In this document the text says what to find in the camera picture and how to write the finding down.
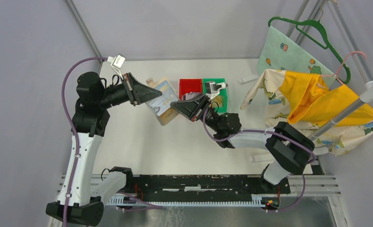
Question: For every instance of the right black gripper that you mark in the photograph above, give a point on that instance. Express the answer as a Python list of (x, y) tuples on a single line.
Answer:
[(193, 109)]

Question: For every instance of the gold card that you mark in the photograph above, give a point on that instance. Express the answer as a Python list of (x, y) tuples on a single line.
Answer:
[(218, 102)]

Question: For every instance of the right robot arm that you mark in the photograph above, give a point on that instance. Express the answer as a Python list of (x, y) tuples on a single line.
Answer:
[(291, 150)]

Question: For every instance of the green plastic bin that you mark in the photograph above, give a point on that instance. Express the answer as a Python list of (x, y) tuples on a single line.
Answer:
[(223, 92)]

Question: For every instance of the metal rack pole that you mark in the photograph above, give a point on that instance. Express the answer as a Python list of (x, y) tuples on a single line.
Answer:
[(364, 98)]

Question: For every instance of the red plastic bin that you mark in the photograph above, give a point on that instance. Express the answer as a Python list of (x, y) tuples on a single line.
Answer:
[(190, 85)]

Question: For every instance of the yellow cloth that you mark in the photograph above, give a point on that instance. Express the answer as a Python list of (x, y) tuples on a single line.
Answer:
[(311, 100)]

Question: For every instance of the white cards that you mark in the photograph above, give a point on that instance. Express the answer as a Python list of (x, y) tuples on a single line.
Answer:
[(190, 95)]

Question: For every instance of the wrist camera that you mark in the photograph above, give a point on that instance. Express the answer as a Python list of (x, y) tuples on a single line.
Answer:
[(213, 89), (116, 63)]

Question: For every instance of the dinosaur print cloth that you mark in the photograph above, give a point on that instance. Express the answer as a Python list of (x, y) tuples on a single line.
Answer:
[(340, 139)]

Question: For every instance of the clear plastic box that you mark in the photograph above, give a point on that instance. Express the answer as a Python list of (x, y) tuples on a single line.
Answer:
[(247, 79)]

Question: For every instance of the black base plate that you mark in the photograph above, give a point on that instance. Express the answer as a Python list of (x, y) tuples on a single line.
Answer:
[(201, 188)]

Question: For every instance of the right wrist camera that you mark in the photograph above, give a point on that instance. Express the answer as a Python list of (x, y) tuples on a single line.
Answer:
[(213, 89)]

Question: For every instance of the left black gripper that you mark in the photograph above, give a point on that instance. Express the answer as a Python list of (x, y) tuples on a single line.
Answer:
[(139, 92)]

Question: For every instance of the beige card holder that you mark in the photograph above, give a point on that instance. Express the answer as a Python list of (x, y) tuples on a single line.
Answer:
[(161, 106)]

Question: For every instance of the green clothes hanger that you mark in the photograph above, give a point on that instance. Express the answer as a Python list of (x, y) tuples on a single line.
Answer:
[(321, 29)]

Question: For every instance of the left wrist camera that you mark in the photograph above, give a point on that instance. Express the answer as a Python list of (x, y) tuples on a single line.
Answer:
[(116, 63)]

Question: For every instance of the green patterned cloth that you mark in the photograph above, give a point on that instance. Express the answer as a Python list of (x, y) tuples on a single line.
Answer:
[(282, 53)]

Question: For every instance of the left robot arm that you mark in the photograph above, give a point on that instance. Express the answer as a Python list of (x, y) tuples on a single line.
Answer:
[(77, 202)]

